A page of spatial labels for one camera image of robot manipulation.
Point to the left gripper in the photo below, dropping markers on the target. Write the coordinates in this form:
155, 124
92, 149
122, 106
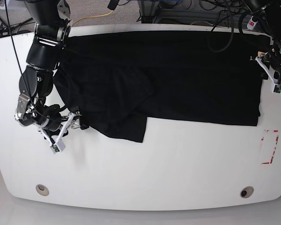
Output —
271, 65

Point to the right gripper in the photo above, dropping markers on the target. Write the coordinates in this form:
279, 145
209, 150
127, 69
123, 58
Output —
54, 131

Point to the black T-shirt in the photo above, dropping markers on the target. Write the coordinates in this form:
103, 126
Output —
118, 80

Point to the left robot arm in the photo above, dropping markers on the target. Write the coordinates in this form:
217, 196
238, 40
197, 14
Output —
268, 13

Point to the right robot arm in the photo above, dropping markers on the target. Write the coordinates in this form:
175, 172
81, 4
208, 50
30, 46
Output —
53, 25

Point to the white power strip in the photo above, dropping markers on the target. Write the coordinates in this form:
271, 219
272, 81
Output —
252, 23

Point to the red tape rectangle marking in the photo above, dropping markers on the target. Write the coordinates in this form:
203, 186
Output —
268, 145

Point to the left table grommet hole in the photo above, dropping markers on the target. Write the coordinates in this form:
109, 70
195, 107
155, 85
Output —
42, 190

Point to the table grommet hole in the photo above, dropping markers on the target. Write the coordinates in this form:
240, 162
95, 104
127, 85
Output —
42, 190
247, 192

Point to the right table grommet hole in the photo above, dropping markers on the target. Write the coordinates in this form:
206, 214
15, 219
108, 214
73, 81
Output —
247, 192

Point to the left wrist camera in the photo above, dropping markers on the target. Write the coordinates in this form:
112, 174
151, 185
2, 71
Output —
276, 88

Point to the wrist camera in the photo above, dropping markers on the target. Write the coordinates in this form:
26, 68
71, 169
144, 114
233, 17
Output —
57, 147
276, 88

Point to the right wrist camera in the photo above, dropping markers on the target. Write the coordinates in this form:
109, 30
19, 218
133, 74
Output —
57, 147

